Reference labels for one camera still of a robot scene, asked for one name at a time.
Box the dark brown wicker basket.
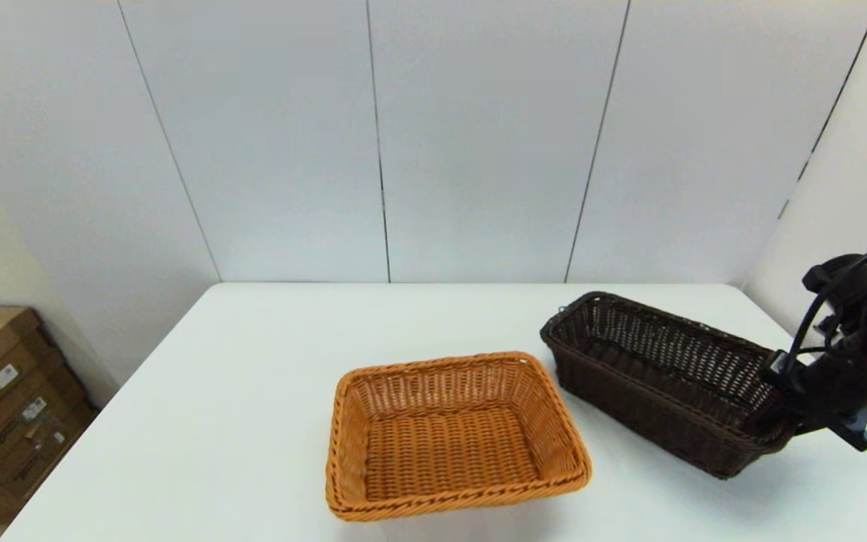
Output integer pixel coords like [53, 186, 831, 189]
[540, 291, 800, 480]

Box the orange wicker basket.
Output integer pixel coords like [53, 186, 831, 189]
[326, 351, 592, 522]

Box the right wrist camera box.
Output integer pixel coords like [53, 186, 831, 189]
[829, 409, 867, 452]

